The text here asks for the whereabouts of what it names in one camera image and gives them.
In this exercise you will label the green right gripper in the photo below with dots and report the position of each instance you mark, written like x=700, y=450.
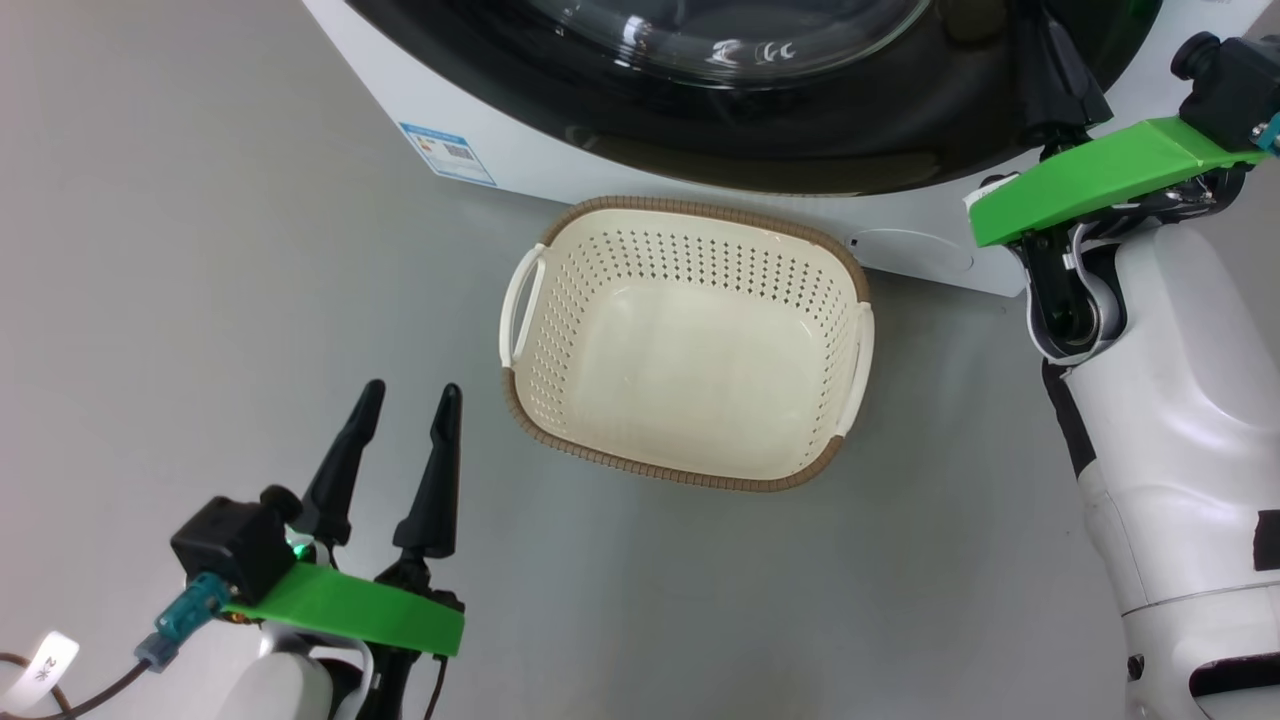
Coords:
x=1090, y=180

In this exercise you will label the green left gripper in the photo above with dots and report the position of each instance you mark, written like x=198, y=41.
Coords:
x=350, y=615

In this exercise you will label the black glass washing machine door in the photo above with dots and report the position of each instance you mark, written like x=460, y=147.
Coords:
x=900, y=140

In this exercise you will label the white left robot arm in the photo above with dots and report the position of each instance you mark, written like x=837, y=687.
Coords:
x=285, y=690

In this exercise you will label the white front-load washing machine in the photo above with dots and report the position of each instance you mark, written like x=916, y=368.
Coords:
x=600, y=170

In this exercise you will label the round white filter cover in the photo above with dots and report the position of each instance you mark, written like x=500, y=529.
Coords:
x=910, y=250

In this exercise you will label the cream perforated laundry basket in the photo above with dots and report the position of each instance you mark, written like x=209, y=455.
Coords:
x=690, y=370

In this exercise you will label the blue white energy label sticker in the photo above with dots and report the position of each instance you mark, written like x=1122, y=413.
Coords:
x=447, y=153

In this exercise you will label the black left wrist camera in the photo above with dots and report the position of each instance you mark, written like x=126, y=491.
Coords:
x=230, y=545

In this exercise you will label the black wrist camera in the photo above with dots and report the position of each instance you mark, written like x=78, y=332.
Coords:
x=1235, y=90
x=230, y=545

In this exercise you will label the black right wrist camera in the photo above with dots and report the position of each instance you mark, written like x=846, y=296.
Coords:
x=1235, y=90

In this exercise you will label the teal right camera connector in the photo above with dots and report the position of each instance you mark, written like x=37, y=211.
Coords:
x=1270, y=135

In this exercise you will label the teal camera connector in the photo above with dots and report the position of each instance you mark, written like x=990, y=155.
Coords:
x=185, y=615
x=1270, y=135

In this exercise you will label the teal left camera connector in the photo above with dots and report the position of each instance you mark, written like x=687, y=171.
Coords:
x=185, y=615

